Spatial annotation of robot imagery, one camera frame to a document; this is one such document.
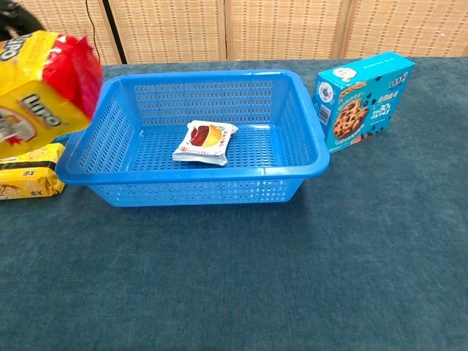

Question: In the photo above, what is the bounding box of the bamboo folding screen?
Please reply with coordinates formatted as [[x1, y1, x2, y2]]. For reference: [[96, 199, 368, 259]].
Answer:
[[0, 0, 468, 67]]

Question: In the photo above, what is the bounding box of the blue plastic perforated basket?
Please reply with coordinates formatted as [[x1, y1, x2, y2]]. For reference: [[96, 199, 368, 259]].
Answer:
[[55, 69, 331, 208]]

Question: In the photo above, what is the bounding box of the yellow black-striped snack bag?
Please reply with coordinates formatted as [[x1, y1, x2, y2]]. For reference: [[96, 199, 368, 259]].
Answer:
[[0, 143, 67, 201]]

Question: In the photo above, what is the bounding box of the thin black hanging cable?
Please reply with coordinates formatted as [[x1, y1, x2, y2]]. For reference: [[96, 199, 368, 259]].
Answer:
[[86, 0, 102, 66]]

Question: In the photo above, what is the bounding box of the teal table mat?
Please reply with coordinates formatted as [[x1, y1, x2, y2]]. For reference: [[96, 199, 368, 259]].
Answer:
[[0, 56, 468, 351]]

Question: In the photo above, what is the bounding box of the yellow red Lipo snack bag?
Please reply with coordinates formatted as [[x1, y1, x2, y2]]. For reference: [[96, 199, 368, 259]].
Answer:
[[0, 30, 105, 158]]

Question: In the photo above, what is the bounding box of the small white snack packet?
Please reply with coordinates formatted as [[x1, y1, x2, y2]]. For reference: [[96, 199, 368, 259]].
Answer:
[[172, 120, 239, 167]]

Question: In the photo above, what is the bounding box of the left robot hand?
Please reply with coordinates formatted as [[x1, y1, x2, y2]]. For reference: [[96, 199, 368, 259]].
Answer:
[[0, 0, 47, 41]]

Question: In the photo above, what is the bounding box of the light blue cookie box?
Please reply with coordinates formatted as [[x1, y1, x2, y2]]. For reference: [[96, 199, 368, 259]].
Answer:
[[312, 50, 416, 149]]

